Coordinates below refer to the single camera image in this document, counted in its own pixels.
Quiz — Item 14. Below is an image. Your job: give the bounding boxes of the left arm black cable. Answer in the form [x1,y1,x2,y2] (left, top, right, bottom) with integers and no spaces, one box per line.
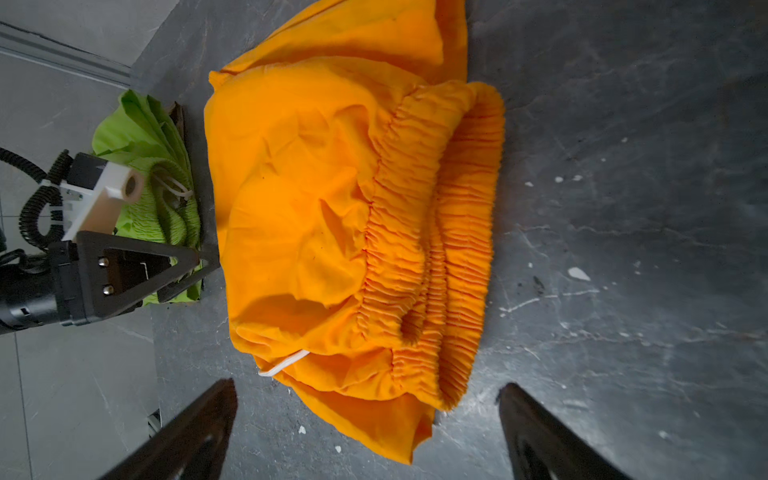
[0,146,73,252]

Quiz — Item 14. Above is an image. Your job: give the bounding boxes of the orange shorts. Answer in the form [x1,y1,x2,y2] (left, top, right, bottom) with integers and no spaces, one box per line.
[204,1,505,464]

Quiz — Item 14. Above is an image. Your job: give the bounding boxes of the khaki tan shorts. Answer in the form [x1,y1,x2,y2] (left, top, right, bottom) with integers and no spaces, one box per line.
[166,102,185,142]

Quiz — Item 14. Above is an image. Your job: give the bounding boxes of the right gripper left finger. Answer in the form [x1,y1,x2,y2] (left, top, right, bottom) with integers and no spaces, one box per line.
[103,378,238,480]

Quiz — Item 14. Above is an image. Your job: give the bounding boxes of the lime green shorts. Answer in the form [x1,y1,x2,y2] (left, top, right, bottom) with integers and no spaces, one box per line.
[91,88,203,306]

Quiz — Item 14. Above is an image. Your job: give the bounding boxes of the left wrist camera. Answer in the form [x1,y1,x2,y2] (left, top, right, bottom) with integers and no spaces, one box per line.
[59,153,145,241]

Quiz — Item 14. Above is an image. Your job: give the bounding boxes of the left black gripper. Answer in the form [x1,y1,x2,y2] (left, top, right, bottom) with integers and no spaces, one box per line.
[1,231,220,333]

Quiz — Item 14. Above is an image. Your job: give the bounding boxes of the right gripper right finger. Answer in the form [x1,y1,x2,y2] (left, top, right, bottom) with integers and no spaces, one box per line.
[497,383,629,480]

